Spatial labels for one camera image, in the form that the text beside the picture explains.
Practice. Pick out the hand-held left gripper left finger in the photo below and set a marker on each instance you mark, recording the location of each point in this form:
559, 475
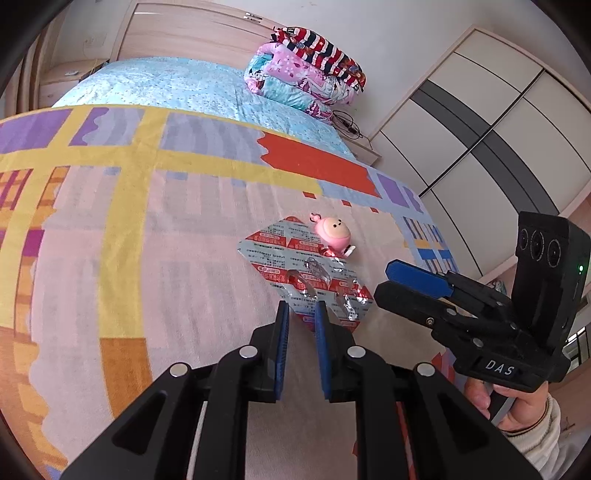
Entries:
282, 341

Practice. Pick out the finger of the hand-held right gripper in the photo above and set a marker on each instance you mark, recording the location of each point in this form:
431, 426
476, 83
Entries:
415, 276
406, 300

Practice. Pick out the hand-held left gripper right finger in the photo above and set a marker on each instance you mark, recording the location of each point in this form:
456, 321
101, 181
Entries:
321, 346

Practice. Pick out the red and silver blister pack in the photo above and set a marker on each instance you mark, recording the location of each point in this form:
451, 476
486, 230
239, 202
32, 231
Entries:
277, 249

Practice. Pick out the person's right hand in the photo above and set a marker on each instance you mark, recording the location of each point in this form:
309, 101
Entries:
531, 406

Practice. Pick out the pink toy figure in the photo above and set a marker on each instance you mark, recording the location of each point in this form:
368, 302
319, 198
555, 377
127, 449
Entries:
334, 233

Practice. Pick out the wooden nightstand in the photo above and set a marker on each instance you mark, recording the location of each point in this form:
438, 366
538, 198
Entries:
364, 150
64, 83

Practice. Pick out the white and grey wardrobe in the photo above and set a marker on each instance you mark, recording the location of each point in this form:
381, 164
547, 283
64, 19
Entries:
485, 152

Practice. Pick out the colourful printed blanket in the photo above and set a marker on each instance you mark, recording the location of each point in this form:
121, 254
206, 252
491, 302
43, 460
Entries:
92, 277

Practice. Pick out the folded pink and blue quilt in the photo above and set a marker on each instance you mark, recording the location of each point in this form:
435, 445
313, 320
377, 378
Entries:
295, 78

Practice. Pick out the folded striped blanket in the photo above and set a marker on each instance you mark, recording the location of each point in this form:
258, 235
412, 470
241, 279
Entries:
332, 55

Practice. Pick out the light blue bed sheet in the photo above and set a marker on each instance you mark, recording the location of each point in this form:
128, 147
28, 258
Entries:
184, 83

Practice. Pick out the wooden headboard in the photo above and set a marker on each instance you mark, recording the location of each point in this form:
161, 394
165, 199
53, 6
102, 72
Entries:
184, 32

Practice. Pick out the wooden wall panel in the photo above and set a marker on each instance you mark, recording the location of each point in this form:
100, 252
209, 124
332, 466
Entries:
32, 78

